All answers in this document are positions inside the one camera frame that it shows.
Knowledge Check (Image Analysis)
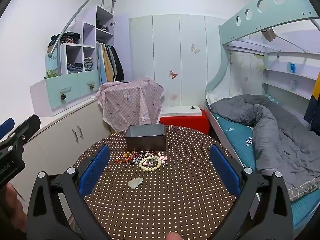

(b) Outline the pale jade pendant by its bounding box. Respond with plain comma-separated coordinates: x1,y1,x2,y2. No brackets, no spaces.
128,177,144,189

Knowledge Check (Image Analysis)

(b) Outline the beige low cabinet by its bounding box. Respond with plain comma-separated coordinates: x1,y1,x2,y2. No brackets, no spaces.
15,97,112,205

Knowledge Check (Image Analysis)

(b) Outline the red bead bracelet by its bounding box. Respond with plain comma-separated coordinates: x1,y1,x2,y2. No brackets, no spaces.
115,152,137,165

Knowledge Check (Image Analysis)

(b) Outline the brown dotted tablecloth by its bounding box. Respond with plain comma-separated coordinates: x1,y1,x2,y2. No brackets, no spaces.
71,124,238,240

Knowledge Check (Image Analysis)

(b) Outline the dark clothes pile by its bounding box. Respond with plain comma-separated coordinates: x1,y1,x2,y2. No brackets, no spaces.
49,32,81,46

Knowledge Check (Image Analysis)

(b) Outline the row of hanging clothes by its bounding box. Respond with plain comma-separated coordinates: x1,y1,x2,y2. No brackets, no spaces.
96,42,125,85

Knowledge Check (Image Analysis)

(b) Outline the cream bead bracelet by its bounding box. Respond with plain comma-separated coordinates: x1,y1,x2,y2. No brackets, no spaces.
139,156,162,172

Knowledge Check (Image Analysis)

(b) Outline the pink bear print cloth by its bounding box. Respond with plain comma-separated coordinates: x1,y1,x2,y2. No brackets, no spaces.
97,77,165,133

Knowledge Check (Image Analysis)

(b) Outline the person's left forearm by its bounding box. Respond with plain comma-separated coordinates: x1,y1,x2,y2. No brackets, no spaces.
0,205,27,240

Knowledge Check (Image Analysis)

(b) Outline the teal bunk bed frame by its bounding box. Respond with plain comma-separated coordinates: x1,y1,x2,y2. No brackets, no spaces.
204,0,320,235

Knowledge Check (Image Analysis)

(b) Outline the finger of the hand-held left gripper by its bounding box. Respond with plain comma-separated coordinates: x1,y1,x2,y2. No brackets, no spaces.
9,115,41,144
0,118,15,138

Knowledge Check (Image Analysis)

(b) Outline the white wardrobe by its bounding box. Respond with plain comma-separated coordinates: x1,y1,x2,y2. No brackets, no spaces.
128,14,229,108

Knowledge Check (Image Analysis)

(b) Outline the folded jeans pile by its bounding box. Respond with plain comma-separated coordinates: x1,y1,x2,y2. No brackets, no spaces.
67,62,83,73

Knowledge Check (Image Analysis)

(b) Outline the person's left hand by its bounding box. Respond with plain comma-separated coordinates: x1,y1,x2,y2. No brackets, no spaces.
5,184,27,233

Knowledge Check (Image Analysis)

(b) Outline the grey metal handrail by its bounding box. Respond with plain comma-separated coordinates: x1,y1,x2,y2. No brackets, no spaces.
48,0,116,75

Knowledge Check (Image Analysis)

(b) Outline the red storage bench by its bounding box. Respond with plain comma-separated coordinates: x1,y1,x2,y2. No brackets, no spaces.
159,106,209,135

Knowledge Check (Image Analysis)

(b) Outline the grey quilt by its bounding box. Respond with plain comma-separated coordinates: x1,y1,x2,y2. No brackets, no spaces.
210,94,320,202

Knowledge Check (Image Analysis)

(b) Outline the navy yellow hanging garment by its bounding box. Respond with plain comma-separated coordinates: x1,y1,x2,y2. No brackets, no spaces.
304,72,320,132

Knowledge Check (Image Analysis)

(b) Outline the purple bead bracelet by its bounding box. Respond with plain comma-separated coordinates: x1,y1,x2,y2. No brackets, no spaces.
127,155,144,165

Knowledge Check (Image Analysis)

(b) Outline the teal bed sheet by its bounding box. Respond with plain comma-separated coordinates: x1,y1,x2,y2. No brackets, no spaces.
216,116,320,227

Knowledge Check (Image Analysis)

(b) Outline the small teal drawer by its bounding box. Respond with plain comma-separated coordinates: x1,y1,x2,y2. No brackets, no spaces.
77,70,100,93

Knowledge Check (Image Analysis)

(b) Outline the large teal drawer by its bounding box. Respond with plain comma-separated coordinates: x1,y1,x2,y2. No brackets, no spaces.
44,76,81,110

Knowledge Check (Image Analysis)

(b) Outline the lilac stair shelf unit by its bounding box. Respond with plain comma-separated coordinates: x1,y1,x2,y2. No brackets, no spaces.
30,5,130,117

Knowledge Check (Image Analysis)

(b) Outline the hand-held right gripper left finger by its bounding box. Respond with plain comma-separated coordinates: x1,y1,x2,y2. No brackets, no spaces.
26,144,111,240

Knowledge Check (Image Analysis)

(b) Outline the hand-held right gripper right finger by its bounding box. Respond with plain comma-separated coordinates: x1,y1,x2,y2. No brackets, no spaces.
209,144,293,240

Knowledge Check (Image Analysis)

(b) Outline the grey metal box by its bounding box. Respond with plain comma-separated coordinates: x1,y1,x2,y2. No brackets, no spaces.
125,123,167,151

